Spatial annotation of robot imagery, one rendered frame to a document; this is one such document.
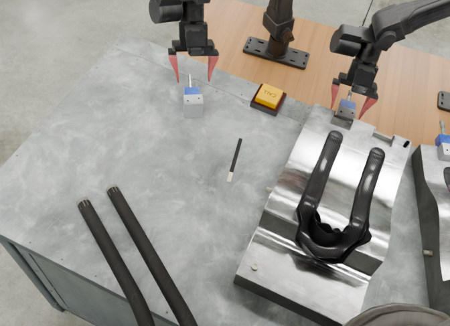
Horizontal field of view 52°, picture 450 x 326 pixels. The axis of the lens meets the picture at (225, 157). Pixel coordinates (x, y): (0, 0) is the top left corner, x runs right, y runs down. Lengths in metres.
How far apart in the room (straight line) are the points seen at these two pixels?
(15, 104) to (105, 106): 1.20
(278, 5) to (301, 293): 0.74
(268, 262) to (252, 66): 0.64
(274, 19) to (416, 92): 0.49
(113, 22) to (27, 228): 1.83
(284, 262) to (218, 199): 0.23
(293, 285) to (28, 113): 1.72
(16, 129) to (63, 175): 1.19
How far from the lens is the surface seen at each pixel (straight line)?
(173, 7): 1.08
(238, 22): 1.54
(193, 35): 1.04
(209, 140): 1.21
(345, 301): 1.01
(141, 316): 0.93
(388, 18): 1.19
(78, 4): 2.93
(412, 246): 1.19
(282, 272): 1.00
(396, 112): 1.41
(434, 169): 1.26
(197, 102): 1.21
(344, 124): 1.24
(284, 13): 1.31
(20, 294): 1.96
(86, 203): 1.09
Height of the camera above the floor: 1.78
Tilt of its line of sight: 56 degrees down
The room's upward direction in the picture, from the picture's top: 9 degrees clockwise
